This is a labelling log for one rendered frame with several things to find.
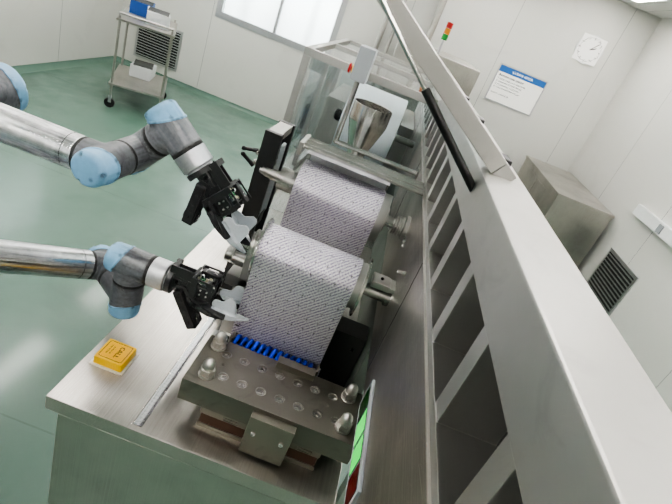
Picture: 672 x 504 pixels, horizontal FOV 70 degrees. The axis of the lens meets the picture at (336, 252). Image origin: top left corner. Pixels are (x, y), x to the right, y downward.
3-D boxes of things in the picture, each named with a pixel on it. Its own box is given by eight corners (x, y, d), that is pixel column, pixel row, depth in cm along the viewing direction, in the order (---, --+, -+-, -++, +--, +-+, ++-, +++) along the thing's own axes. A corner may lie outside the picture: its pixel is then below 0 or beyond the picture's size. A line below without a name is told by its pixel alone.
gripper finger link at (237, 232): (256, 248, 107) (236, 212, 105) (235, 259, 109) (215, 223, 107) (261, 244, 110) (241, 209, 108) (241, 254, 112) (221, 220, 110)
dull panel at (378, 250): (387, 174, 326) (402, 141, 315) (392, 176, 326) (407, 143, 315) (338, 410, 127) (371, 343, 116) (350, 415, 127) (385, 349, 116)
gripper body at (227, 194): (242, 210, 105) (211, 162, 101) (212, 226, 107) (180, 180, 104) (253, 199, 111) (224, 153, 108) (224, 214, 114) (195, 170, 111)
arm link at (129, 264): (117, 262, 120) (121, 233, 116) (157, 278, 120) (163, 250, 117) (98, 277, 113) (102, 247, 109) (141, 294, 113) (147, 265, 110)
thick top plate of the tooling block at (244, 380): (206, 352, 118) (211, 334, 115) (356, 412, 119) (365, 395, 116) (176, 397, 104) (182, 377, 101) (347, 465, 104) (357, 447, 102)
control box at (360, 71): (347, 74, 150) (358, 42, 146) (366, 82, 150) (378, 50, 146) (343, 76, 144) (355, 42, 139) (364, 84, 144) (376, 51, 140)
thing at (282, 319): (231, 333, 120) (250, 273, 111) (318, 367, 120) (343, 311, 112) (230, 334, 119) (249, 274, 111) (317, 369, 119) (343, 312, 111)
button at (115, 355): (109, 344, 119) (110, 337, 118) (136, 355, 119) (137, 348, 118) (92, 362, 112) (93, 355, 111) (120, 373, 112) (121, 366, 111)
